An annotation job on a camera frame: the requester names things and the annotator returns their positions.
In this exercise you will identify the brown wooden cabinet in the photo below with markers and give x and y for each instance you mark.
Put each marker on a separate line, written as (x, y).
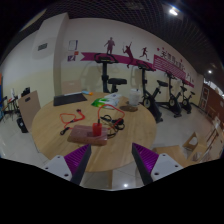
(213, 100)

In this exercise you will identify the blue orange small object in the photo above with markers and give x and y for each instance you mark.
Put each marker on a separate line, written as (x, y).
(87, 92)

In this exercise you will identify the light wooden chair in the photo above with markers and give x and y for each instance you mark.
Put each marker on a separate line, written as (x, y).
(213, 140)
(190, 141)

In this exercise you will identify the white wall poster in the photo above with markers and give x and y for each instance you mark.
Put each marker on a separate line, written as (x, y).
(73, 45)

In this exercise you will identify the brown round coaster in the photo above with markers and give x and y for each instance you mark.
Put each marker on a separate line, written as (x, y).
(128, 108)

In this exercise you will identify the black exercise bike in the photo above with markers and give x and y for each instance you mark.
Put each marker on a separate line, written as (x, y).
(173, 103)
(186, 103)
(105, 76)
(150, 100)

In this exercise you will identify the green wet wipes pack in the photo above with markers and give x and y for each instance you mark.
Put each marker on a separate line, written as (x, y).
(100, 102)

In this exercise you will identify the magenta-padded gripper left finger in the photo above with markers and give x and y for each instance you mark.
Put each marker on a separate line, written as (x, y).
(56, 166)

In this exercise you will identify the grey wall sign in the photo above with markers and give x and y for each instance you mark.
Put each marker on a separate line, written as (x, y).
(42, 46)

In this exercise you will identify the red charger block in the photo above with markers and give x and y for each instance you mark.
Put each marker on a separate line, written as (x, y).
(97, 130)

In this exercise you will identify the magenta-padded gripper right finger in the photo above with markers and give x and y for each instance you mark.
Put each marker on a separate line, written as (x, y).
(165, 165)

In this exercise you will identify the rose pink power strip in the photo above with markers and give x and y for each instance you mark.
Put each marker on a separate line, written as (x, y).
(80, 134)

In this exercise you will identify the magenta wall banner decal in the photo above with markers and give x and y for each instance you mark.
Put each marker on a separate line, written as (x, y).
(166, 65)

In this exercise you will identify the white tissue pack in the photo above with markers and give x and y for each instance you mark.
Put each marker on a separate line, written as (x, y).
(113, 96)

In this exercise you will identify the wooden stool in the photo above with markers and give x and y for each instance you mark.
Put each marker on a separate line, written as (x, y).
(171, 153)

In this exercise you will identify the purple orange wall poster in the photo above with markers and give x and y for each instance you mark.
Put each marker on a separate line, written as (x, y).
(72, 56)

